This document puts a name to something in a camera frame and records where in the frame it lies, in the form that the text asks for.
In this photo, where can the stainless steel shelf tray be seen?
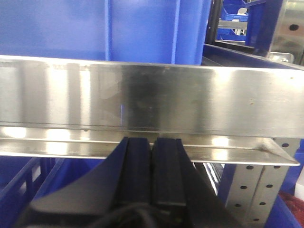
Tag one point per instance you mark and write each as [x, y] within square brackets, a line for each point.
[52, 107]

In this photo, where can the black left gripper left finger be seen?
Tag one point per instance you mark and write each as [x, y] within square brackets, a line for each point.
[87, 198]

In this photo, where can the blue bin lower right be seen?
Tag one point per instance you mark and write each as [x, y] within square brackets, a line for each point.
[287, 212]

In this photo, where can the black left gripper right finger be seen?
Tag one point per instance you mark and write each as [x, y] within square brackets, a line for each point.
[181, 193]

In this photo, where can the perforated metal shelf post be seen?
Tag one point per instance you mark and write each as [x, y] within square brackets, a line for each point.
[251, 187]

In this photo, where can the blue crate lower left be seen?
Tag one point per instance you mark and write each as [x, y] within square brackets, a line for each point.
[20, 180]

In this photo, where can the blue plastic bin behind tray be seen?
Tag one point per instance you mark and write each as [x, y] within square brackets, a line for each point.
[150, 31]

